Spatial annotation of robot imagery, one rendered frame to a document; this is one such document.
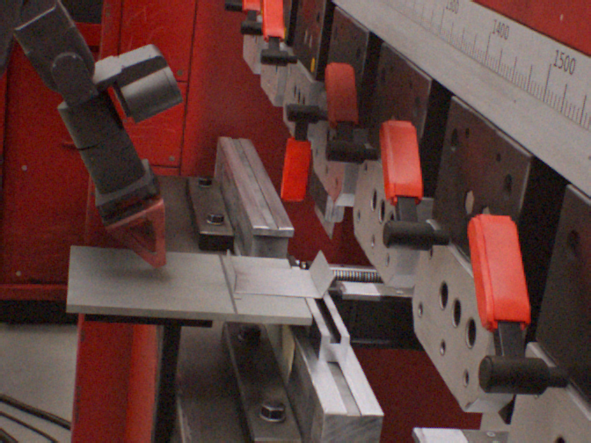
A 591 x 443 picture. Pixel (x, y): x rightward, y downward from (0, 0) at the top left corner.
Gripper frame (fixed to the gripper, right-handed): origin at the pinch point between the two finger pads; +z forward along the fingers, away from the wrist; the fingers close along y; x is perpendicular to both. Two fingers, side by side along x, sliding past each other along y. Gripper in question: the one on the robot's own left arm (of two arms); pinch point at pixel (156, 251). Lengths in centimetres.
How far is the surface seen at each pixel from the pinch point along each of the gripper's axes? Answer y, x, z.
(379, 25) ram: -29.2, -27.8, -20.4
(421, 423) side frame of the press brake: 85, -26, 88
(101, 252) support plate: 6.4, 6.5, -0.4
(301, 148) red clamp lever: -17.4, -18.5, -9.6
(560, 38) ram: -67, -30, -25
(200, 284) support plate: -1.9, -3.1, 5.1
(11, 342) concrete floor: 197, 69, 76
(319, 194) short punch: -1.8, -19.4, 1.0
